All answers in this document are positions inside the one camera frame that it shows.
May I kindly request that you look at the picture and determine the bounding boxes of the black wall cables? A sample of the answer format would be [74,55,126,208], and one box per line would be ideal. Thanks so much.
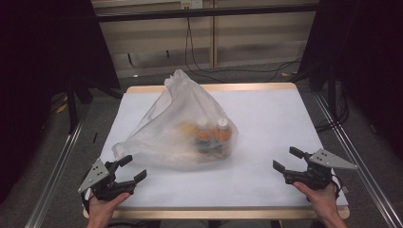
[184,16,302,84]

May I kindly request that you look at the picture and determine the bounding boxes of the black curtain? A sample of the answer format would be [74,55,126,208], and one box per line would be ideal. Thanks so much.
[297,0,403,161]
[0,0,122,204]

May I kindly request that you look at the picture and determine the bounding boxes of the translucent plastic bag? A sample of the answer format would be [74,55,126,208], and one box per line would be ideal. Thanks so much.
[111,68,240,172]

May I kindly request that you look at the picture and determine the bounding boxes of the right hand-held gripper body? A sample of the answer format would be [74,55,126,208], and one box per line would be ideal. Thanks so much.
[283,148,359,191]

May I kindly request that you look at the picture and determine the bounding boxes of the person's right hand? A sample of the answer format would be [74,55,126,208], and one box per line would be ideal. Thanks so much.
[293,181,340,221]

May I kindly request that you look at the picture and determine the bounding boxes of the person's left hand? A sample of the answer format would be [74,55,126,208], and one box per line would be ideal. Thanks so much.
[86,192,131,228]

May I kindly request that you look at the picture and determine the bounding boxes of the black metal stand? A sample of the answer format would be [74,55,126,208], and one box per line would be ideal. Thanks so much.
[65,77,94,135]

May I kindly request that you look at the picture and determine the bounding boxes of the black horizontal bar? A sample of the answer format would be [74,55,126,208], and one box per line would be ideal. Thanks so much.
[94,3,320,23]

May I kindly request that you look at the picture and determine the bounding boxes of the black floor cables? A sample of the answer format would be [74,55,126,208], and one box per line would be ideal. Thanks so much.
[315,85,351,133]

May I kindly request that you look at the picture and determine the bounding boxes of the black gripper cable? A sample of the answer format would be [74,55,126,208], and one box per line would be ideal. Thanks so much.
[331,173,346,201]
[80,189,95,215]

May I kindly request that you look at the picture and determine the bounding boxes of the white wall outlet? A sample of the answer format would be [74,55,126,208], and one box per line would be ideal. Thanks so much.
[180,0,203,10]

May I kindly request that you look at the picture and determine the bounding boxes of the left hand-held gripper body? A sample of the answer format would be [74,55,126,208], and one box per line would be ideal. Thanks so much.
[78,158,138,202]

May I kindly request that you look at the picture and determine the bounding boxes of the orange bottle with white cap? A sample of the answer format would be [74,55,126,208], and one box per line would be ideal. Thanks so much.
[214,117,233,158]
[193,117,213,156]

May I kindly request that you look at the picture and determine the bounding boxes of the metal floor rail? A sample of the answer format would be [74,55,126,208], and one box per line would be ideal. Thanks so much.
[24,104,91,228]
[313,92,403,228]

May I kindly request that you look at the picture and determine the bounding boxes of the yellow snack packet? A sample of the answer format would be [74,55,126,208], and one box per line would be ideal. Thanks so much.
[177,123,198,138]

